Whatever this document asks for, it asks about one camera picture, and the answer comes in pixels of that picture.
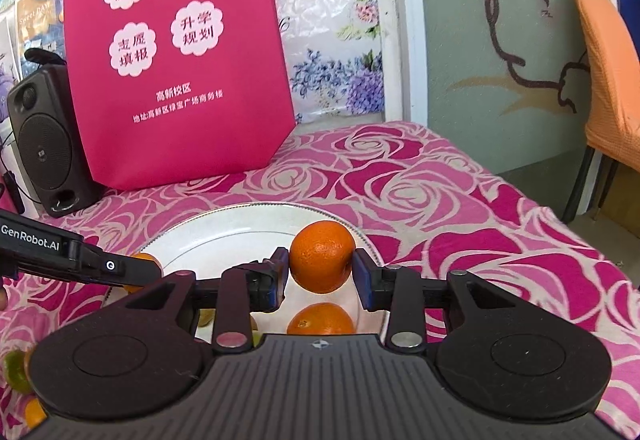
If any white door frame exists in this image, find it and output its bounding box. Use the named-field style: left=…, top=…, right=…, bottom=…
left=364, top=0, right=431, bottom=127

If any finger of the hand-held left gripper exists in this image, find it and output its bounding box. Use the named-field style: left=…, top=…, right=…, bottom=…
left=75, top=243, right=165, bottom=288

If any black speaker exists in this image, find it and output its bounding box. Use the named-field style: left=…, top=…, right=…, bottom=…
left=6, top=65, right=106, bottom=217

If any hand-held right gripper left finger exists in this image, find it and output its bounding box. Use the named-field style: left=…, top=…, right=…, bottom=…
left=120, top=247, right=291, bottom=355

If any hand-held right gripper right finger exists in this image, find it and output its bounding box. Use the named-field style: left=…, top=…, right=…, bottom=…
left=352, top=247, right=521, bottom=350

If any green apple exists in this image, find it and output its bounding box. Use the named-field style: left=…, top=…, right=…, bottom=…
left=2, top=349, right=35, bottom=395

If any black microphone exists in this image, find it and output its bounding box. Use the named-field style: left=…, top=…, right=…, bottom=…
left=24, top=48, right=68, bottom=67

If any floral plastic sheet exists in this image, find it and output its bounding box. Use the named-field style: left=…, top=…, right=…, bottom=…
left=263, top=0, right=401, bottom=125

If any orange chair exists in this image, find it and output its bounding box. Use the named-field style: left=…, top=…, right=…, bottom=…
left=562, top=0, right=640, bottom=221

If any pink rose tablecloth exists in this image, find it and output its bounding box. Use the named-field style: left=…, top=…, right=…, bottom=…
left=0, top=120, right=640, bottom=440

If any white plate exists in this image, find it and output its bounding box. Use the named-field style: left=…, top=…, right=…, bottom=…
left=102, top=201, right=391, bottom=346

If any pink tote bag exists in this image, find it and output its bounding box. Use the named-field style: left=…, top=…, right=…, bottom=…
left=64, top=0, right=296, bottom=191

